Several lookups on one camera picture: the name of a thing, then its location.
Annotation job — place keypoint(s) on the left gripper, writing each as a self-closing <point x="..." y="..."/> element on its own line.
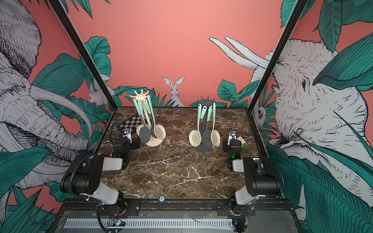
<point x="118" y="139"/>

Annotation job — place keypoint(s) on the beige skimmer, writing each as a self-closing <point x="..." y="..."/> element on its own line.
<point x="159" y="129"/>
<point x="215" y="136"/>
<point x="138" y="128"/>
<point x="195" y="137"/>

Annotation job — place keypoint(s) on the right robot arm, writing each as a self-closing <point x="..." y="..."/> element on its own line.
<point x="259" y="174"/>

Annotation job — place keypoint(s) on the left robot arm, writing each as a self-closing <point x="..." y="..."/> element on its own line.
<point x="83" y="177"/>

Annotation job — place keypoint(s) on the beige utensil rack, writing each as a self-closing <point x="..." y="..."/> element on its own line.
<point x="153" y="142"/>

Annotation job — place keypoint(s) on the colourful puzzle cube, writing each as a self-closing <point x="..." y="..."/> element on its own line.
<point x="241" y="140"/>

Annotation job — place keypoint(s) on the black white checkerboard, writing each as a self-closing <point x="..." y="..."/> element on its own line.
<point x="131" y="123"/>

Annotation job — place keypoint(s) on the round front knob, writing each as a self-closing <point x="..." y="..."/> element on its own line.
<point x="162" y="199"/>

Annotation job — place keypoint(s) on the small circuit board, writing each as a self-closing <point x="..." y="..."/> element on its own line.
<point x="117" y="223"/>

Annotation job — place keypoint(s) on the white vent strip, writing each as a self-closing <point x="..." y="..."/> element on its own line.
<point x="147" y="223"/>

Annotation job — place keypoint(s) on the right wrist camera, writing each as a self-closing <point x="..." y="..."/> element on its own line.
<point x="232" y="135"/>

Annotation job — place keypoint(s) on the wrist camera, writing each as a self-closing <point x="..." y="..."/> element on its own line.
<point x="232" y="135"/>
<point x="127" y="134"/>

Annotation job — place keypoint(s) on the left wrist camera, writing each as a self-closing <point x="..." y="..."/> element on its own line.
<point x="127" y="134"/>

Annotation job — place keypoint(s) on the black front rail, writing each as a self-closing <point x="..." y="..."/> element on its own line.
<point x="223" y="207"/>

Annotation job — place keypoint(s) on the right black frame post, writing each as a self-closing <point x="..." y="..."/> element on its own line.
<point x="293" y="19"/>

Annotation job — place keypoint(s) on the black frame post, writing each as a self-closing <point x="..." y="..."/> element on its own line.
<point x="83" y="52"/>
<point x="293" y="19"/>

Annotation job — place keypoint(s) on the left black frame post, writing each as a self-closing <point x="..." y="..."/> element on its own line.
<point x="83" y="52"/>

